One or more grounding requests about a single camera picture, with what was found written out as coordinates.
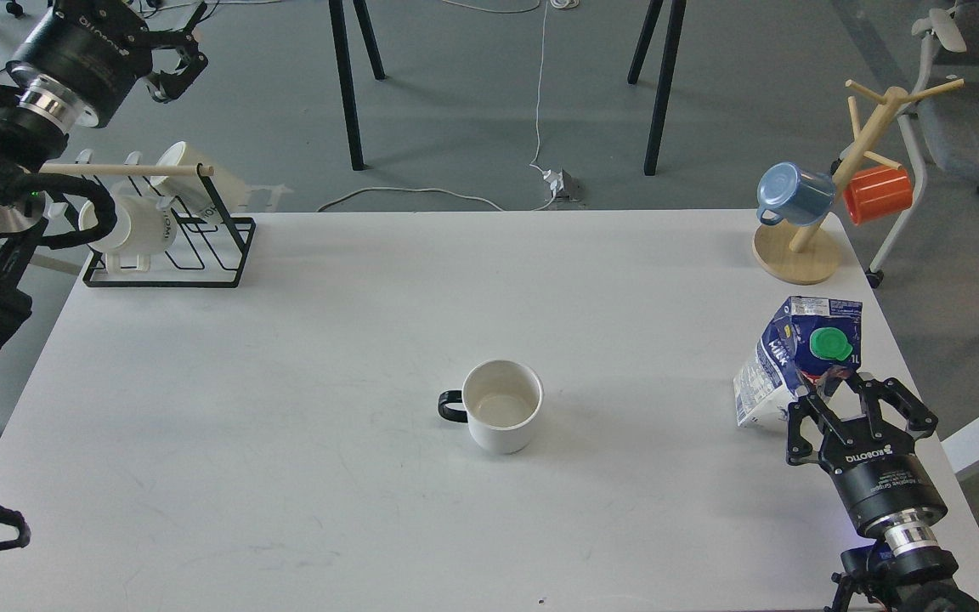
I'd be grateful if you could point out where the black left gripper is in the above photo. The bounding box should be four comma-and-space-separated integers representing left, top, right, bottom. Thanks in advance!
7, 1, 207, 128

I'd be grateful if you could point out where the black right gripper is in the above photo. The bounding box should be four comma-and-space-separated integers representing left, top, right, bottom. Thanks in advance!
786, 373, 948, 539

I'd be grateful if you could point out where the blue milk carton green cap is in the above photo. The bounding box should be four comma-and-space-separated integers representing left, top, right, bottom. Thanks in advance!
732, 296, 863, 428

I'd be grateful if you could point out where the white mug black handle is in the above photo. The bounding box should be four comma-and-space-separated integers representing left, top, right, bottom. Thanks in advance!
438, 360, 544, 456

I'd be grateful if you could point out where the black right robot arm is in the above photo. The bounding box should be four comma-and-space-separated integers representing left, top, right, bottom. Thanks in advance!
786, 373, 979, 611

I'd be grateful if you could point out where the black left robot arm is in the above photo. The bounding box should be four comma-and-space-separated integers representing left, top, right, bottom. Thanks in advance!
0, 1, 207, 351

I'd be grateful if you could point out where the orange plastic cup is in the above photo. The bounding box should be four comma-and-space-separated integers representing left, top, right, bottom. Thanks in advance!
842, 164, 914, 226

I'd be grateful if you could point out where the blue plastic cup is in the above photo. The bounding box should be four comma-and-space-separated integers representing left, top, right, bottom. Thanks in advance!
756, 161, 836, 226

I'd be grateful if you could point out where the white mug in rack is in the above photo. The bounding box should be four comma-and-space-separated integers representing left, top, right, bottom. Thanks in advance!
89, 194, 178, 274

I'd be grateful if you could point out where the black table leg left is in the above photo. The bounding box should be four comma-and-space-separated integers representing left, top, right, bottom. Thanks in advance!
327, 1, 386, 171

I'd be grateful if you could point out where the black table leg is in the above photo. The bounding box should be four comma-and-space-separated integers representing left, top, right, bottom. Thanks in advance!
626, 1, 688, 177
327, 1, 386, 171

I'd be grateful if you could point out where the wooden mug tree stand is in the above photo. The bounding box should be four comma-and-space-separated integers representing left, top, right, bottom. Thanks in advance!
753, 78, 966, 286

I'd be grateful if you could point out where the grey office chair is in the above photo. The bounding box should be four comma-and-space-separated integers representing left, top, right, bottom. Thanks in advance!
863, 0, 979, 309

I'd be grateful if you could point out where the white power plug adapter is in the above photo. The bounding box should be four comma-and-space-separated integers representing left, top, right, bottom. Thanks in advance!
541, 169, 584, 208

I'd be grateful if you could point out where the black table leg right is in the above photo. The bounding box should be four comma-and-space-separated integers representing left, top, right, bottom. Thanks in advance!
626, 1, 688, 177

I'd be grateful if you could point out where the black wire dish rack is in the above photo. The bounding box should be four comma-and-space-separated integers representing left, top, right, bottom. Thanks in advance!
43, 164, 257, 289

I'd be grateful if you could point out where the white power cable on floor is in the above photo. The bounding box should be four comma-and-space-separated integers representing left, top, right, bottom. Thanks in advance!
316, 0, 577, 213

